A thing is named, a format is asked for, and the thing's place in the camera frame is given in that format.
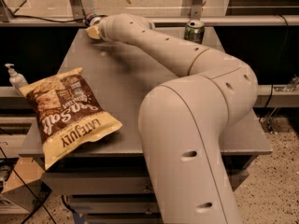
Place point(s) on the cardboard box on floor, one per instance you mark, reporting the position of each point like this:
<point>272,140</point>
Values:
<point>20,191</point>

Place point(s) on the blue pepsi can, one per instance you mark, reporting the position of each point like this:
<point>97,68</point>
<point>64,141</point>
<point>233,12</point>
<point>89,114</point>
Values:
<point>91,19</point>

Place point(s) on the green soda can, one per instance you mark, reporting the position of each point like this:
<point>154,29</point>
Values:
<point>194,31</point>

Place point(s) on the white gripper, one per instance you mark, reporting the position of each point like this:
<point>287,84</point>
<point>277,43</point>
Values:
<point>101,30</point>

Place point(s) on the grey drawer cabinet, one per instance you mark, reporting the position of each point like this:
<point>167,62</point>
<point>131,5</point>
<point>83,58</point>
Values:
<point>104,180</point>

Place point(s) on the clear pump sanitizer bottle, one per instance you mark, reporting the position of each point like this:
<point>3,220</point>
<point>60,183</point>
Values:
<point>16,79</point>

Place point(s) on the metal shelf bracket left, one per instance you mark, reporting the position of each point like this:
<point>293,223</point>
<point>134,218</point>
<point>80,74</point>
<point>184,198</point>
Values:
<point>81,8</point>

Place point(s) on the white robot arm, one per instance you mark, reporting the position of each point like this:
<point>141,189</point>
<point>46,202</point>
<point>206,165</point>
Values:
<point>180,121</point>

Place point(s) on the brown yellow chip bag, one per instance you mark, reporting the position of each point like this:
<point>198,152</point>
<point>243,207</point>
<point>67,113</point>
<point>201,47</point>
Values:
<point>68,114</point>

